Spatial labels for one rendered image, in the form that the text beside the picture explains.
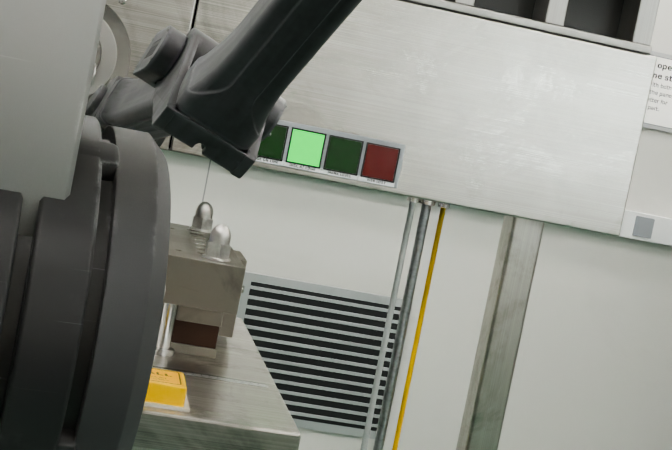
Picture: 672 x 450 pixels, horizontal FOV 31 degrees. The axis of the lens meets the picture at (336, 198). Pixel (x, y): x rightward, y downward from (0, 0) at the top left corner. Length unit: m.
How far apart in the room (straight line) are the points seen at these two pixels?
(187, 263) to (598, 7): 0.91
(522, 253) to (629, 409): 2.63
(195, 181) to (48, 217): 3.81
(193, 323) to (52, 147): 1.19
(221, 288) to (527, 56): 0.70
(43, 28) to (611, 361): 4.31
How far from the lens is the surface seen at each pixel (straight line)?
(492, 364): 2.15
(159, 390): 1.28
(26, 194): 0.39
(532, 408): 4.57
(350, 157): 1.87
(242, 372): 1.52
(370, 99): 1.88
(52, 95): 0.38
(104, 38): 1.51
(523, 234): 2.13
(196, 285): 1.49
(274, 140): 1.85
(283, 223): 4.23
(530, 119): 1.95
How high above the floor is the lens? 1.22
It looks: 3 degrees down
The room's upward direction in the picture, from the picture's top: 11 degrees clockwise
